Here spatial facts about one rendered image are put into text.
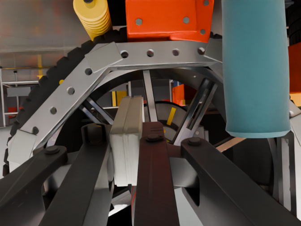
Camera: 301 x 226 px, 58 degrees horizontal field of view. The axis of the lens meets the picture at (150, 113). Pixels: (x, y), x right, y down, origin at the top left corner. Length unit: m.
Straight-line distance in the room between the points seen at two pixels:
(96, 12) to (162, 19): 0.11
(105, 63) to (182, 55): 0.13
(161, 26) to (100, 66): 0.12
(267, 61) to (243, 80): 0.04
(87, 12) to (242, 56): 0.27
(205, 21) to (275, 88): 0.19
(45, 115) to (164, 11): 0.27
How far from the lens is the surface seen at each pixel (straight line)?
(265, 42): 0.39
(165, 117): 1.06
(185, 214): 0.36
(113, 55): 0.47
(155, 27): 0.48
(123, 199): 0.61
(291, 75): 1.03
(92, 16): 0.50
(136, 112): 0.16
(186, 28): 0.48
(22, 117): 0.59
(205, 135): 1.07
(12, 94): 4.85
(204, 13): 0.51
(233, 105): 0.39
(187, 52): 0.49
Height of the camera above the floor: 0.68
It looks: 2 degrees up
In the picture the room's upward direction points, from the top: 177 degrees clockwise
